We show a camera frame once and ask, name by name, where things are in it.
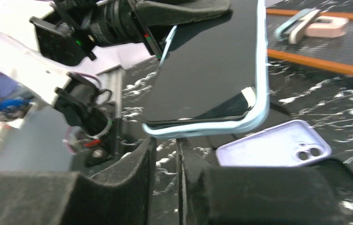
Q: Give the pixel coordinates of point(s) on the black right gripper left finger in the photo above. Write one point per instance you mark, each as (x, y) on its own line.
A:
(117, 195)

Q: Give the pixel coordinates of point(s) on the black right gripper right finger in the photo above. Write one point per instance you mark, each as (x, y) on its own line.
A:
(214, 195)

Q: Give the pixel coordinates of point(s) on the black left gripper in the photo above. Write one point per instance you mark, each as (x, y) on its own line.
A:
(75, 27)

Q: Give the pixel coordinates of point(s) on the black phone case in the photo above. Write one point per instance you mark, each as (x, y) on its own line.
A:
(340, 178)

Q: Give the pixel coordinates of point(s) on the lavender phone case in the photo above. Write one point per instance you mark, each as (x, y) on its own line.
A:
(289, 144)

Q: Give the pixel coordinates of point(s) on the light blue phone case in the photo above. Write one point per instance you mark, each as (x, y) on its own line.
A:
(256, 97)

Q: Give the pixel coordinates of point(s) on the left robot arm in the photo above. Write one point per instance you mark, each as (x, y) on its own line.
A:
(66, 128)

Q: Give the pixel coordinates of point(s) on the pink teal stapler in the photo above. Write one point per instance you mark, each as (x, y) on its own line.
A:
(309, 23)

